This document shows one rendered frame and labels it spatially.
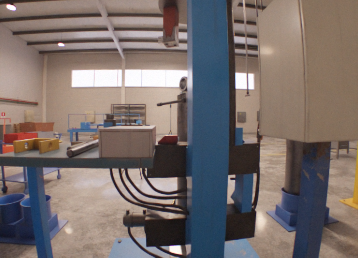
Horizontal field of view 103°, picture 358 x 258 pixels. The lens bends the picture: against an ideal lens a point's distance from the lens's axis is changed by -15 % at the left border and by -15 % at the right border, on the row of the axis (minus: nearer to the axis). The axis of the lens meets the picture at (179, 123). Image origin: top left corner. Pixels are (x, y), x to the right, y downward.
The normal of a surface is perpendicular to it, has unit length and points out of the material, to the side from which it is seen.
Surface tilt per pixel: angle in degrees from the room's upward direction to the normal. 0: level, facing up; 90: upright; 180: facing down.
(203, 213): 90
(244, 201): 90
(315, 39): 90
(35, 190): 90
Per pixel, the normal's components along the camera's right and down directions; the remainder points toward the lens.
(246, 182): 0.10, 0.02
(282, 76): -1.00, 0.00
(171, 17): -0.27, 0.02
